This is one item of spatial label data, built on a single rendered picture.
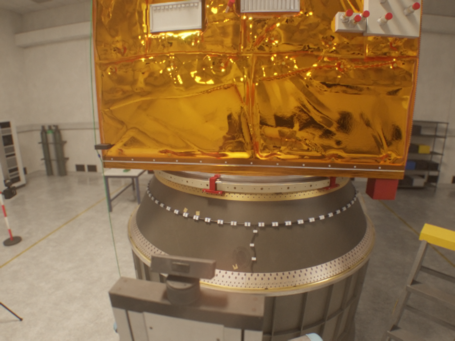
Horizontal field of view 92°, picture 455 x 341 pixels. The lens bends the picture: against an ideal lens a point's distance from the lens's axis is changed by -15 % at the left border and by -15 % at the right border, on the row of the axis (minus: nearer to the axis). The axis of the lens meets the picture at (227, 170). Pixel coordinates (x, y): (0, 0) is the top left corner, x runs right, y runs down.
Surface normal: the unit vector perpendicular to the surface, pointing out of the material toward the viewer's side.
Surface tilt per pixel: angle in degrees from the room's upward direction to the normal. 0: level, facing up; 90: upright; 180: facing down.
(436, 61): 90
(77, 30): 90
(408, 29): 90
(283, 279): 43
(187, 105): 87
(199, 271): 61
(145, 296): 0
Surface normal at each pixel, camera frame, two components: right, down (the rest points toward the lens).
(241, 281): -0.09, -0.53
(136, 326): -0.17, 0.25
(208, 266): -0.14, -0.24
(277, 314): 0.07, 0.26
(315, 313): 0.33, 0.25
